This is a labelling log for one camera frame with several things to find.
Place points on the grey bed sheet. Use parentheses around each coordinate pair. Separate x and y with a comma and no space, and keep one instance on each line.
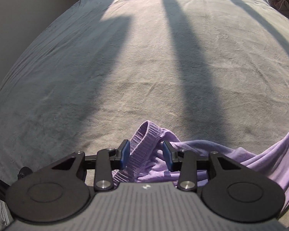
(215,70)

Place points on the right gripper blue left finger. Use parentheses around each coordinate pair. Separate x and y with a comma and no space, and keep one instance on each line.
(108,160)

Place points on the purple pants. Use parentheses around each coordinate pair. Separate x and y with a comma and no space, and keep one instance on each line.
(147,164)

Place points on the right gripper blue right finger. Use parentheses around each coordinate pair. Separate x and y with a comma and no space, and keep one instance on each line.
(184,162)

